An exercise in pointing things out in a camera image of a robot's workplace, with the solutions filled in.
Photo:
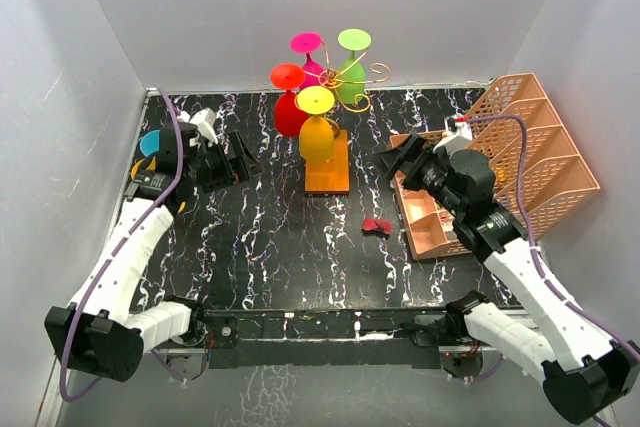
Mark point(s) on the pink desk organizer tray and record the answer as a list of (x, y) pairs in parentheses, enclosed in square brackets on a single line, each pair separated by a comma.
[(428, 227)]

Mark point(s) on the red bow hair clip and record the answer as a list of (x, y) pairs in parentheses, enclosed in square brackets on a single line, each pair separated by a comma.
[(375, 226)]

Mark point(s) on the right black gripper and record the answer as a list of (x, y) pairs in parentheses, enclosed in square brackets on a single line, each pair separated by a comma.
[(391, 161)]

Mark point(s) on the yellow-base amber wine glass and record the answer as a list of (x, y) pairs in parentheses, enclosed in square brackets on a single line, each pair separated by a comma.
[(149, 182)]

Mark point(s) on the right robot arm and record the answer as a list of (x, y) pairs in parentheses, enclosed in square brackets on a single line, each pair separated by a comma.
[(582, 365)]

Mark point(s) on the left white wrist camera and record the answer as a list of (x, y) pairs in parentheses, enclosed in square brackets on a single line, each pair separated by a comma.
[(204, 121)]

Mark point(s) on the pink file rack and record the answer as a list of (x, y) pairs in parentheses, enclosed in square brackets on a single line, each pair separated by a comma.
[(556, 178)]

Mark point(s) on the yellow-base orange wine glass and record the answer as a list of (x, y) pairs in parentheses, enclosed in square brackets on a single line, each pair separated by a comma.
[(316, 136)]

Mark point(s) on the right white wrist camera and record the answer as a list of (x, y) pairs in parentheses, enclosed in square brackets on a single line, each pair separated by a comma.
[(456, 136)]

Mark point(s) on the red wine glass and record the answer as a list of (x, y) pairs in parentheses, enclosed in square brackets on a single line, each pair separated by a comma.
[(288, 118)]

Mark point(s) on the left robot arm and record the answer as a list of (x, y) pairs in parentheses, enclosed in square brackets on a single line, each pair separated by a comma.
[(96, 332)]

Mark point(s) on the blue wine glass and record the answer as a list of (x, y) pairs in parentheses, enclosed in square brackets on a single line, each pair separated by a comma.
[(149, 143)]

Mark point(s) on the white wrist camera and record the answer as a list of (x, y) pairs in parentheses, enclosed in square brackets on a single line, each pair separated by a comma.
[(456, 136), (204, 121)]

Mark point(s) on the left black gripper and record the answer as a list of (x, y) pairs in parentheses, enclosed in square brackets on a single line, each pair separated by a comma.
[(242, 166)]

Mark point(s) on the green wine glass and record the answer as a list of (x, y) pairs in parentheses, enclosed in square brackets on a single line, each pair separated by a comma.
[(351, 72)]

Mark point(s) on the pink wine glass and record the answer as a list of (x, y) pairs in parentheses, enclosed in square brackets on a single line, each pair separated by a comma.
[(307, 43)]

